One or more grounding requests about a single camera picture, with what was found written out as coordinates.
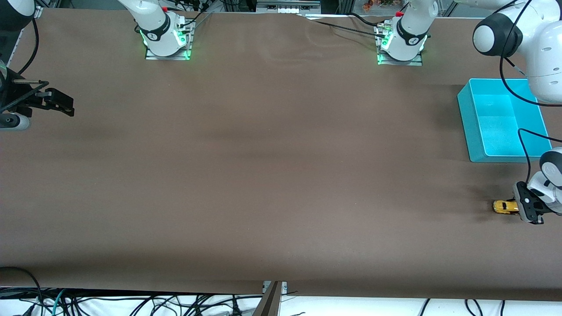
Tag yellow beetle toy car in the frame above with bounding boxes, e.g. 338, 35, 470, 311
493, 200, 521, 215

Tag teal plastic storage bin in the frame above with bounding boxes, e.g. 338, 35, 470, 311
457, 78, 553, 163

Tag colourful background items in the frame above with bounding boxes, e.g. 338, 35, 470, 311
362, 0, 407, 10

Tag brown table cover cloth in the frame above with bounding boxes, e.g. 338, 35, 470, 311
0, 8, 562, 302

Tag grey background device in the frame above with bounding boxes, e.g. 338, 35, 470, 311
257, 0, 321, 14

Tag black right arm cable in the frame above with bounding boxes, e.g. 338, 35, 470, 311
17, 18, 40, 75

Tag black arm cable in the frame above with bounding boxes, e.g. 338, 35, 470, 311
500, 0, 562, 185
17, 18, 40, 75

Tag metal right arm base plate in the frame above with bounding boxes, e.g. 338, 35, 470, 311
145, 20, 194, 61

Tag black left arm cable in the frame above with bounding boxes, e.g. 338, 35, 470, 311
500, 0, 562, 185

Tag black base connector cables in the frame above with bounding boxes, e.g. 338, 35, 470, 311
173, 0, 213, 32

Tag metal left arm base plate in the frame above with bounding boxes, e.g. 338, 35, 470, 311
377, 22, 423, 66

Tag black floor cable loop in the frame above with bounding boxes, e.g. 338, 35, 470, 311
0, 266, 44, 316

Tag teal floor cable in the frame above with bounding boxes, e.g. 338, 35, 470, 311
52, 289, 67, 316

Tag thin black table cable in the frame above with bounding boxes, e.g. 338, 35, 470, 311
305, 18, 387, 40
349, 12, 383, 29

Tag aluminium frame post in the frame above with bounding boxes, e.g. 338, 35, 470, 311
252, 281, 281, 316

